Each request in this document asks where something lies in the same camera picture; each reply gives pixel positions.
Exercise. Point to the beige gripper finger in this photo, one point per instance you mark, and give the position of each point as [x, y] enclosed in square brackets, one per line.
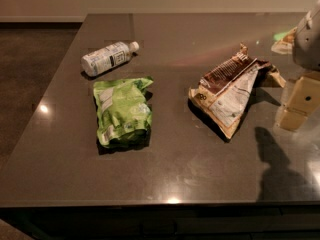
[300, 98]

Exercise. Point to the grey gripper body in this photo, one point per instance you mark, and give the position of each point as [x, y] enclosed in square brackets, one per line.
[308, 44]

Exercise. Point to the green rice chip bag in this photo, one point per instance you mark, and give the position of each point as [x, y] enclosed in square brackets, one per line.
[124, 117]

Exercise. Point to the brown and white snack bag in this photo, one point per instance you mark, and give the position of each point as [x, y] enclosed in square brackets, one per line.
[223, 93]

